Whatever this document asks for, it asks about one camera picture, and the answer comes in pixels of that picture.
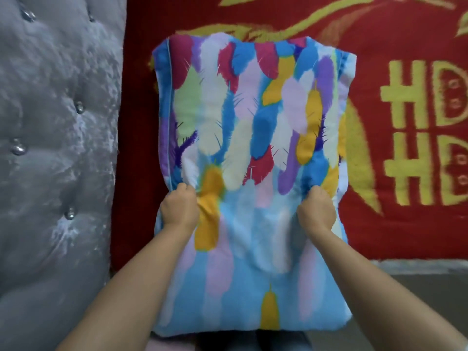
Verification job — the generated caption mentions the person's right hand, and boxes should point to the person's right hand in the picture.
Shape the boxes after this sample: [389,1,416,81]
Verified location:
[297,185,337,239]

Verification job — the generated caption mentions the person's left hand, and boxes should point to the person's left hand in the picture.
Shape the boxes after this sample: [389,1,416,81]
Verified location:
[160,183,200,234]

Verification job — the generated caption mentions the colourful feather print pillow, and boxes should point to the colourful feather print pillow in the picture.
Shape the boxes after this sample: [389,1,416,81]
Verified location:
[151,32,357,332]

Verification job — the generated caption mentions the person's right forearm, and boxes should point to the person's right forearm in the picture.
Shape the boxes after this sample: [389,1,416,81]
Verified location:
[311,226,468,351]

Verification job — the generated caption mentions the person's left forearm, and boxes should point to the person's left forearm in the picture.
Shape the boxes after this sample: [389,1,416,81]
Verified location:
[55,223,194,351]

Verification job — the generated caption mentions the red blanket with yellow pattern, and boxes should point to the red blanket with yellow pattern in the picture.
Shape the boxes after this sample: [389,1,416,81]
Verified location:
[110,0,468,273]

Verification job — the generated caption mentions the grey tufted velvet headboard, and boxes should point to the grey tufted velvet headboard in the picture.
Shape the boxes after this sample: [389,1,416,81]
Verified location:
[0,0,128,351]

